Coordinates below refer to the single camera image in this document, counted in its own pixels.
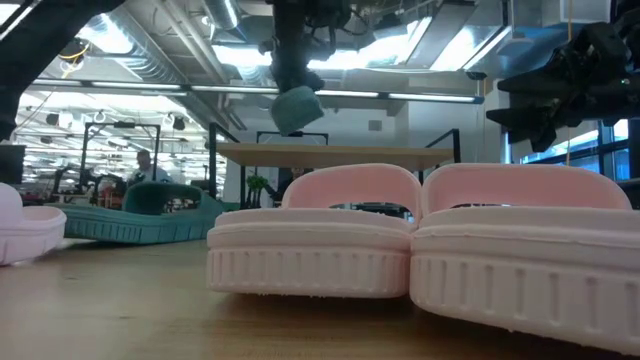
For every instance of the silver ventilation duct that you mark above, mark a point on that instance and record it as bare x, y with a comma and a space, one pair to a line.
222, 12

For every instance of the wooden shelf with black legs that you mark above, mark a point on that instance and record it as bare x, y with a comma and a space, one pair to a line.
330, 155

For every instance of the black background station frame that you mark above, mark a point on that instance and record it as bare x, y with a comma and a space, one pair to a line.
145, 125

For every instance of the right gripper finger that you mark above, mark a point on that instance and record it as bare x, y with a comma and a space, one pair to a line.
535, 120
540, 82

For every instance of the person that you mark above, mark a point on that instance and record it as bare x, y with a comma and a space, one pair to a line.
145, 167
292, 184

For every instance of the black monitor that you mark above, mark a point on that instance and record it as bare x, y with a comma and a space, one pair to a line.
11, 165

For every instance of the long ceiling light bar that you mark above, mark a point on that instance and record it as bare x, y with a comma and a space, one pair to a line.
235, 89

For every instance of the ceiling security camera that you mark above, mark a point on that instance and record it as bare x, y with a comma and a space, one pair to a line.
475, 75

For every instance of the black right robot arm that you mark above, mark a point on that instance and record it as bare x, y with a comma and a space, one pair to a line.
629, 20

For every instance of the green rubber slide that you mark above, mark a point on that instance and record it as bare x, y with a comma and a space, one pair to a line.
297, 110
150, 220

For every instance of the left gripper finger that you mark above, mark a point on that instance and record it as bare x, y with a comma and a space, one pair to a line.
287, 72
311, 81

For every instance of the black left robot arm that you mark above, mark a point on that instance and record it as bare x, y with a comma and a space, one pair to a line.
30, 40

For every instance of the small green potted plant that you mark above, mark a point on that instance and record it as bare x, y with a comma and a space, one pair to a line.
256, 185

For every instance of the pink rubber slide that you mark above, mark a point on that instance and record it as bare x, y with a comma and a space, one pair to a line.
310, 250
525, 260
25, 230

